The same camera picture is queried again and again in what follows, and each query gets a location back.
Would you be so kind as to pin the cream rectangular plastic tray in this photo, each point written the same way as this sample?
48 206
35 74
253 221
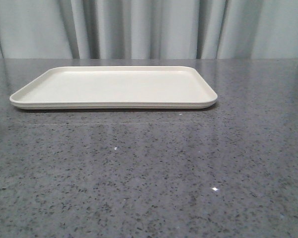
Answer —
116 87

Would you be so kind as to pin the pale grey-green curtain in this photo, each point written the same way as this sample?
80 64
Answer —
148 29

